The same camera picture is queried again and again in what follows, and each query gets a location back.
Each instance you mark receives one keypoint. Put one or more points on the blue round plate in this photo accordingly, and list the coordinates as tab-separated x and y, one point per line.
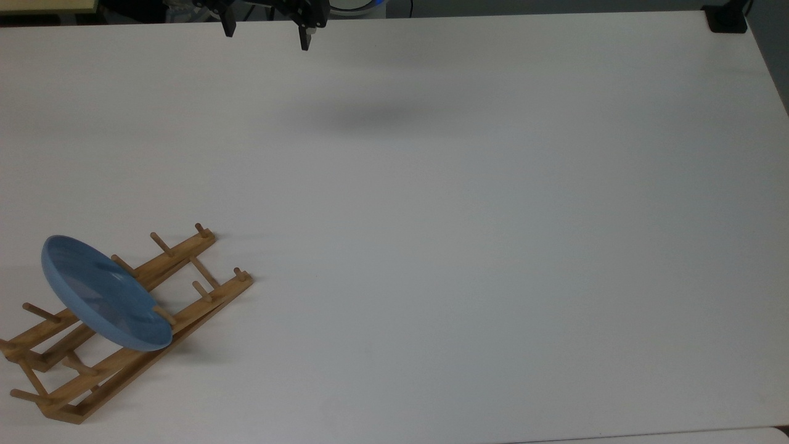
105	290

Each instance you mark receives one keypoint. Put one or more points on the wooden plate rack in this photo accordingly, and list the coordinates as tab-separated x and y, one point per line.
185	253

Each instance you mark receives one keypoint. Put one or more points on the black table clamp mount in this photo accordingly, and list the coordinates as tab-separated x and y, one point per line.
727	20

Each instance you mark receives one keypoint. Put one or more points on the light wooden desk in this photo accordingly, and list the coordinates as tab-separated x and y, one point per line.
43	5

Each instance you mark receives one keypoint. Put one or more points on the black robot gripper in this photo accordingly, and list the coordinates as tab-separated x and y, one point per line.
271	7

